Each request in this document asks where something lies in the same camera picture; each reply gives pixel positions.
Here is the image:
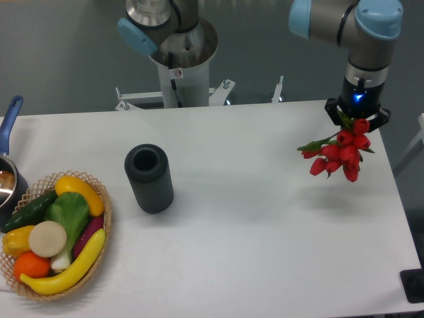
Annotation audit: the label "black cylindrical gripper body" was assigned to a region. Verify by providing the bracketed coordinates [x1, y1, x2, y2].
[339, 68, 386, 119]

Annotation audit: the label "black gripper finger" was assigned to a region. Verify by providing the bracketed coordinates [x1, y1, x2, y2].
[368, 107, 391, 132]
[325, 98, 343, 125]

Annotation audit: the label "red tulip bouquet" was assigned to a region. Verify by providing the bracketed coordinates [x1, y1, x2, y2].
[297, 111, 373, 182]

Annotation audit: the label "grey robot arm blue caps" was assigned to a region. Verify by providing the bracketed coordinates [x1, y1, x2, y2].
[117, 1, 403, 131]

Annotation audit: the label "black device at table edge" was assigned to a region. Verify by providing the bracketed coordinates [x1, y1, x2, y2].
[399, 268, 423, 303]

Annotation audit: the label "dark grey ribbed vase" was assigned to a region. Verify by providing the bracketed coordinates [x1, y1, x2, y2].
[124, 144, 174, 214]

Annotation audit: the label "purple plastic eggplant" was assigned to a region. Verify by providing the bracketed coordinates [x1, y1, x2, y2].
[72, 215, 104, 260]

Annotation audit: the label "yellow plastic squash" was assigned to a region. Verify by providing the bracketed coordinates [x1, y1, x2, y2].
[54, 175, 105, 217]

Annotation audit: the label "green plastic bok choy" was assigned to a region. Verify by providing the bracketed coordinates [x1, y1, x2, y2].
[44, 192, 89, 273]

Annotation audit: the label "yellow plastic banana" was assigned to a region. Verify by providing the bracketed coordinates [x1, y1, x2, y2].
[20, 229, 106, 295]

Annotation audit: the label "woven wicker basket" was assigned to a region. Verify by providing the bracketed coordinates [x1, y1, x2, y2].
[0, 170, 113, 302]

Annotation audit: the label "beige round disc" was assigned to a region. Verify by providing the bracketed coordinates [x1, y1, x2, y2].
[28, 221, 67, 258]

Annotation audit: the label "green plastic cucumber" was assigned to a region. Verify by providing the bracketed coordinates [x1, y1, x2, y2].
[1, 191, 58, 233]

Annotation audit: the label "orange plastic fruit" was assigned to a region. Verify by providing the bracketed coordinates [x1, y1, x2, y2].
[13, 252, 50, 281]

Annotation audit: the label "yellow plastic bell pepper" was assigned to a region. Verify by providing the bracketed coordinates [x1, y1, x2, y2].
[2, 225, 35, 258]

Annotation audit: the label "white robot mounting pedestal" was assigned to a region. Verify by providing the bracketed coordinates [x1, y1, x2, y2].
[114, 18, 285, 112]

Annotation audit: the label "blue handled saucepan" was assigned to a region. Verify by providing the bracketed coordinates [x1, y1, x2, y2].
[1, 95, 28, 227]

